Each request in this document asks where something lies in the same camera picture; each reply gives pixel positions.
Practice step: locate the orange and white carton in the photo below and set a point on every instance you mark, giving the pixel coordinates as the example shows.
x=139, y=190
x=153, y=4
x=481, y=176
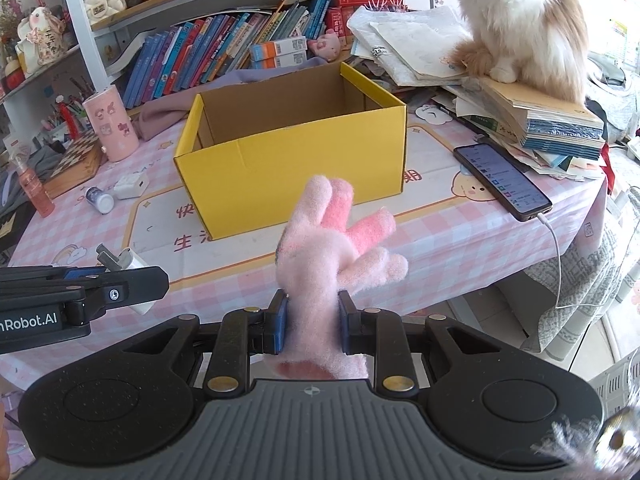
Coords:
x=277, y=61
x=277, y=46

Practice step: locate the wooden chessboard case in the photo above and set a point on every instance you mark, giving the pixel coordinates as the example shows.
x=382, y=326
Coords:
x=75, y=167

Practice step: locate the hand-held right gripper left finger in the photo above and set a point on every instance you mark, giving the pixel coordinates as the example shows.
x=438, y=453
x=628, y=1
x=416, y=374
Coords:
x=280, y=321

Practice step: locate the white charger plug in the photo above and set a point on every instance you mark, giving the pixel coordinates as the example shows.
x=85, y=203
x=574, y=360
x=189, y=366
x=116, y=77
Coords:
x=136, y=260

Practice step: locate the pink cartoon tumbler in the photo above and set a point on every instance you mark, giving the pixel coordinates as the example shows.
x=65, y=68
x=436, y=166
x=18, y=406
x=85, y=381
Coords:
x=112, y=125

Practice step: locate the small white capped bottle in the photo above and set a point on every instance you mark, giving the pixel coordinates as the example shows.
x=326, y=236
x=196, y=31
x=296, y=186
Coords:
x=102, y=202

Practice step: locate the white and orange cat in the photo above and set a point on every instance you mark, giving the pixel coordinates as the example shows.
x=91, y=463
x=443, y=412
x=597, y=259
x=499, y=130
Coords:
x=520, y=20

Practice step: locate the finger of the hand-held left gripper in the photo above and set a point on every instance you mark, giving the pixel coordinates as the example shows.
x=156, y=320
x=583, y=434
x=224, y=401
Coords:
x=135, y=285
x=85, y=274

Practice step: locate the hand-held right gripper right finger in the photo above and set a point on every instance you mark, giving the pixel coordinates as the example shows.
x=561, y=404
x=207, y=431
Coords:
x=343, y=322

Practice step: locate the black smartphone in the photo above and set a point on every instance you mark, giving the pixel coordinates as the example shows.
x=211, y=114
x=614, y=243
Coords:
x=505, y=180

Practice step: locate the stack of paperback books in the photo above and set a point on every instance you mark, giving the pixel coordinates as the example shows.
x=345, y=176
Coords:
x=550, y=125

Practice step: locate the fuzzy grey charm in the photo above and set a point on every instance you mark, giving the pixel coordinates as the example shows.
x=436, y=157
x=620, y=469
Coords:
x=575, y=445

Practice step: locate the white and wood bookshelf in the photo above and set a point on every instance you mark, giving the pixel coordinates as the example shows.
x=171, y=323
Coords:
x=91, y=55

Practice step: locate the pink spray bottle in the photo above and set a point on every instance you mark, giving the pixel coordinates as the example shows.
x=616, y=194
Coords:
x=37, y=192

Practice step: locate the row of colourful books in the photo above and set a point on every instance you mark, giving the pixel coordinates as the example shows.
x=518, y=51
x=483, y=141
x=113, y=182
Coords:
x=200, y=50

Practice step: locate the white bunny plush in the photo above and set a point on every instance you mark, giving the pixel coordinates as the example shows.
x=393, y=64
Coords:
x=42, y=40

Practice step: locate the grey patterned blanket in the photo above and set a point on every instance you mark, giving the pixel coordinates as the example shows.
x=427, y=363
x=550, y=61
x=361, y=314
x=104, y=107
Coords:
x=595, y=285

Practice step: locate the holder with pens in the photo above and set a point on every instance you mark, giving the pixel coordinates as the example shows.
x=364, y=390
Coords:
x=67, y=117

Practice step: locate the pink plush rabbit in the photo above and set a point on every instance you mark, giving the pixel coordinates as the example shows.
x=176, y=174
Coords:
x=310, y=270

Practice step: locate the pile of loose papers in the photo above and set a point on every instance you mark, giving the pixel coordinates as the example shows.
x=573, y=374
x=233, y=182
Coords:
x=410, y=45

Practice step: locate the white cloud shaped coaster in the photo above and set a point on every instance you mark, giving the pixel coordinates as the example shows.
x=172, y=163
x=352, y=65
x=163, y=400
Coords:
x=432, y=114

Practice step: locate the purple cloth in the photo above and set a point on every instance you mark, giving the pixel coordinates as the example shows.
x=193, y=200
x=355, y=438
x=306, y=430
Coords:
x=160, y=120

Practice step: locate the pink pig toy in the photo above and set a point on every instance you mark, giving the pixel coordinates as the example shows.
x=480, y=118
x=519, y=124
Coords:
x=325, y=46

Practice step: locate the white power adapter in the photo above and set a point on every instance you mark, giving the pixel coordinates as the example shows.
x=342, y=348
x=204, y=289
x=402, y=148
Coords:
x=131, y=186

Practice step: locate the yellow cardboard box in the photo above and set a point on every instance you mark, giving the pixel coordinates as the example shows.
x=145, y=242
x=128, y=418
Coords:
x=300, y=160

